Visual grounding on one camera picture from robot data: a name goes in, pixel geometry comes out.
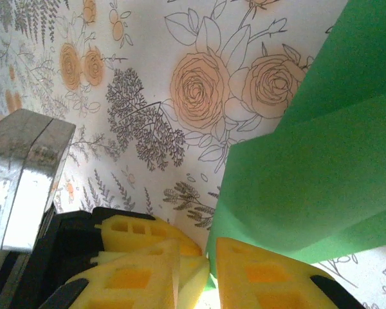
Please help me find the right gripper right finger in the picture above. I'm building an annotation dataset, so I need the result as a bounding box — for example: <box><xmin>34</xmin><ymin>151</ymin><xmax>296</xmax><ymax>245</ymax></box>
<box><xmin>215</xmin><ymin>237</ymin><xmax>367</xmax><ymax>309</ymax></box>

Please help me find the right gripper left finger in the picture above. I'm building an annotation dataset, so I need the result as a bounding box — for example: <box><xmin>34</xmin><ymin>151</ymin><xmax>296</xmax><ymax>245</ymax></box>
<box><xmin>38</xmin><ymin>239</ymin><xmax>181</xmax><ymax>309</ymax></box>

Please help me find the green paper sheet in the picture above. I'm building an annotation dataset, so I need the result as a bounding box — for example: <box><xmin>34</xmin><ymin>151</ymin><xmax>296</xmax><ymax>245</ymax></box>
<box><xmin>207</xmin><ymin>0</ymin><xmax>386</xmax><ymax>290</ymax></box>

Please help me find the floral patterned table cover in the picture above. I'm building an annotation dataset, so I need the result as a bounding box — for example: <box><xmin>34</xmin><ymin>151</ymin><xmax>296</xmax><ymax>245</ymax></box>
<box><xmin>0</xmin><ymin>0</ymin><xmax>386</xmax><ymax>309</ymax></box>

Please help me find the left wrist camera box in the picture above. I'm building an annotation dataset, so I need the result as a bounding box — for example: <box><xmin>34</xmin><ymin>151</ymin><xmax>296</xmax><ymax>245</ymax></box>
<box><xmin>0</xmin><ymin>108</ymin><xmax>77</xmax><ymax>252</ymax></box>

